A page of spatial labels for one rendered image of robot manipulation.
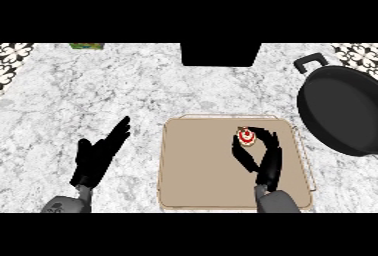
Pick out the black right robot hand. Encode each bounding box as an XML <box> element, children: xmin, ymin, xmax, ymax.
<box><xmin>230</xmin><ymin>126</ymin><xmax>283</xmax><ymax>192</ymax></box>

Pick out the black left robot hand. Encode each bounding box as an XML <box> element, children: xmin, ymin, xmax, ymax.
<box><xmin>67</xmin><ymin>115</ymin><xmax>132</xmax><ymax>189</ymax></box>

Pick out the red and white cupcake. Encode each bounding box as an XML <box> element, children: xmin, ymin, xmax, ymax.
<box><xmin>234</xmin><ymin>126</ymin><xmax>258</xmax><ymax>148</ymax></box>

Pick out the beige tray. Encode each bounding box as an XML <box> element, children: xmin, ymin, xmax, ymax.
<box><xmin>156</xmin><ymin>113</ymin><xmax>317</xmax><ymax>212</ymax></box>

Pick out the black pot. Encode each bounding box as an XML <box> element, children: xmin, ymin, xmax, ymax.
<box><xmin>292</xmin><ymin>52</ymin><xmax>378</xmax><ymax>158</ymax></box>

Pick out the black box-shaped appliance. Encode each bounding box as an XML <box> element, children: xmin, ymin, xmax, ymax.
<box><xmin>178</xmin><ymin>43</ymin><xmax>262</xmax><ymax>68</ymax></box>

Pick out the green box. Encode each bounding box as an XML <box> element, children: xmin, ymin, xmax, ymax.
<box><xmin>67</xmin><ymin>43</ymin><xmax>104</xmax><ymax>51</ymax></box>

